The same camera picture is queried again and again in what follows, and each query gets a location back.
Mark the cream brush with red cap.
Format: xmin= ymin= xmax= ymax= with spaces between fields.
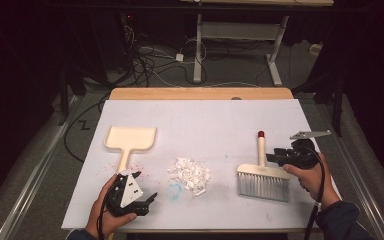
xmin=236 ymin=130 xmax=291 ymax=203

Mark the person's left hand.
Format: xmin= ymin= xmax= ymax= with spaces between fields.
xmin=84 ymin=173 xmax=138 ymax=239

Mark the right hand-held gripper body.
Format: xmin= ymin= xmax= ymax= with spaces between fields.
xmin=281 ymin=130 xmax=332 ymax=169

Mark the cream plastic dustpan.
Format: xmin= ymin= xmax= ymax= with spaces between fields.
xmin=103 ymin=125 xmax=158 ymax=174

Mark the person's right hand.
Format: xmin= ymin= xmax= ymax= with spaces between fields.
xmin=282 ymin=151 xmax=341 ymax=211

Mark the left hand-held gripper cable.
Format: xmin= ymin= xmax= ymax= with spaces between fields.
xmin=95 ymin=194 xmax=110 ymax=240

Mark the white foam board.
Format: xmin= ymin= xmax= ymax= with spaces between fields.
xmin=60 ymin=98 xmax=343 ymax=231

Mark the small white box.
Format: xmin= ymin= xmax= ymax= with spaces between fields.
xmin=309 ymin=43 xmax=324 ymax=56

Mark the pile of white paper scraps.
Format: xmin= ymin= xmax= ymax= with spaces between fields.
xmin=167 ymin=157 xmax=212 ymax=197

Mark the right hand-held gripper cable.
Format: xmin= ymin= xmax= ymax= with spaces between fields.
xmin=303 ymin=145 xmax=326 ymax=240

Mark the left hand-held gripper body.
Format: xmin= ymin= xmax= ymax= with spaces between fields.
xmin=105 ymin=169 xmax=149 ymax=218

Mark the metal floor rail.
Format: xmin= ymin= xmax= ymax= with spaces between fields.
xmin=299 ymin=96 xmax=384 ymax=240
xmin=0 ymin=96 xmax=78 ymax=240

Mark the white floor cable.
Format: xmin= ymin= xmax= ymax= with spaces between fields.
xmin=146 ymin=66 xmax=262 ymax=89

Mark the hand-held gripper cable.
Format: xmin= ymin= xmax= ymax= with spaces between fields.
xmin=95 ymin=194 xmax=110 ymax=240
xmin=303 ymin=145 xmax=326 ymax=240

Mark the black floor cable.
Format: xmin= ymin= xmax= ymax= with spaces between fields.
xmin=63 ymin=96 xmax=111 ymax=164

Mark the white metal desk frame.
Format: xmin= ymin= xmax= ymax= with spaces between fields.
xmin=179 ymin=0 xmax=335 ymax=87

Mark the black metal stand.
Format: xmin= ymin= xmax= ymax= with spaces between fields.
xmin=58 ymin=66 xmax=72 ymax=127
xmin=293 ymin=73 xmax=345 ymax=138

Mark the tangle of black cables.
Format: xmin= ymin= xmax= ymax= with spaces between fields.
xmin=123 ymin=23 xmax=208 ymax=88

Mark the wooden table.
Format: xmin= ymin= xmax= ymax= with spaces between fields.
xmin=109 ymin=87 xmax=321 ymax=234

